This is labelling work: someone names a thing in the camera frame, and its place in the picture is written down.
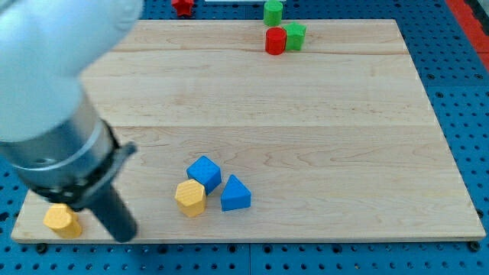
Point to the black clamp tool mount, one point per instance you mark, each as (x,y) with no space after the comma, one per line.
(84,180)

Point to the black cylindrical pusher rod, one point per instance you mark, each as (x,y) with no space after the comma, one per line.
(113,214)

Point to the blue triangle block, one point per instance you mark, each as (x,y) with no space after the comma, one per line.
(235,195)

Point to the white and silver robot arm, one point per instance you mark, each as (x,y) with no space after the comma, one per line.
(51,133)

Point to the blue cube block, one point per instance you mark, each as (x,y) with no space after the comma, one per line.
(206,172)

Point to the yellow hexagon block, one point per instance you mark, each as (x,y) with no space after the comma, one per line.
(191,198)

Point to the wooden board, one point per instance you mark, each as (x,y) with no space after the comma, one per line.
(337,142)

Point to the red star block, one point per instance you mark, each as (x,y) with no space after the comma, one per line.
(183,7)

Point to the red cylinder block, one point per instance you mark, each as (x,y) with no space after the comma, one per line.
(275,40)

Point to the green cylinder block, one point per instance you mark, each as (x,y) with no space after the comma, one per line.
(273,10)

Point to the green star block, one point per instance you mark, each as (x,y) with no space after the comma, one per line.
(296,33)

